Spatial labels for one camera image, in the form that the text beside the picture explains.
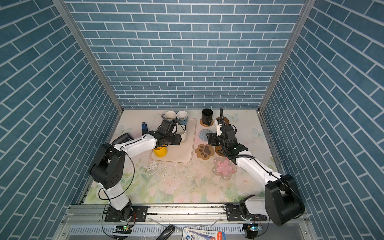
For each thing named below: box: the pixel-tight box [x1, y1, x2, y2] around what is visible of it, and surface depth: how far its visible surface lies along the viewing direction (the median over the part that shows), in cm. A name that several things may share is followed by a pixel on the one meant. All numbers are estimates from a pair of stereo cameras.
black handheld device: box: [155, 224, 176, 240], surface depth 67 cm
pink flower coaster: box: [212, 156, 238, 181], surface depth 91 cm
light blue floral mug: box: [176, 110, 189, 127], surface depth 105 cm
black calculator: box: [111, 132, 134, 145], surface depth 101 cm
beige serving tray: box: [150, 118, 197, 163], surface depth 97 cm
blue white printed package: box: [182, 228, 226, 240], surface depth 69 cm
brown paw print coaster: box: [195, 144, 215, 160], surface depth 98 cm
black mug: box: [201, 108, 213, 127], surface depth 110 cm
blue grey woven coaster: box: [198, 129, 213, 142], surface depth 107 cm
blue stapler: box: [141, 122, 149, 136], surface depth 110 cm
